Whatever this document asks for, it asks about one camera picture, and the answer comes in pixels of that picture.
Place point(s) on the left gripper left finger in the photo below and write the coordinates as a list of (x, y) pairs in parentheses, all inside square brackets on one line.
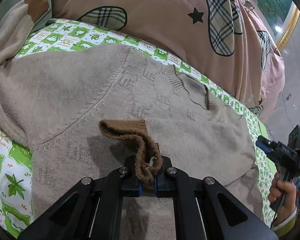
[(91, 209)]

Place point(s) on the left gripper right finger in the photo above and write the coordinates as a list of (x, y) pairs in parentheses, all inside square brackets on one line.
[(204, 209)]

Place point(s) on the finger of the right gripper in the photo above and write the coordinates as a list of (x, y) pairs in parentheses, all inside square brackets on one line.
[(264, 145), (265, 138)]

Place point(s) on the beige knit sweater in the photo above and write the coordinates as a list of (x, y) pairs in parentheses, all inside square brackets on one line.
[(55, 103)]

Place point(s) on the right striped sleeve forearm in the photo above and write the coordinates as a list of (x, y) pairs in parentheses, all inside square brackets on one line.
[(281, 229)]

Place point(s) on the green white patterned bedsheet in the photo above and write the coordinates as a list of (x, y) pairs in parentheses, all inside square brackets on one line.
[(67, 35)]

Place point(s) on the pink plaid heart quilt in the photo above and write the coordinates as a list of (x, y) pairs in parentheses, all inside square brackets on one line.
[(223, 39)]

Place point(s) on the gold framed landscape picture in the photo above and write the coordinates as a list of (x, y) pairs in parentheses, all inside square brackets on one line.
[(280, 17)]

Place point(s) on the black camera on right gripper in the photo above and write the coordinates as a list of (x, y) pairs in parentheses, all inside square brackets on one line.
[(294, 139)]

